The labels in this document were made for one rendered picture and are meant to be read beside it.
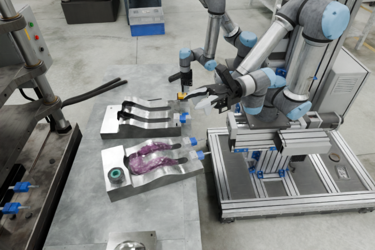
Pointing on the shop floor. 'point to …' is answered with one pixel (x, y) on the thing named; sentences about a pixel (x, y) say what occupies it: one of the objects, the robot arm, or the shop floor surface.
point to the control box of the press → (38, 47)
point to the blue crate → (147, 29)
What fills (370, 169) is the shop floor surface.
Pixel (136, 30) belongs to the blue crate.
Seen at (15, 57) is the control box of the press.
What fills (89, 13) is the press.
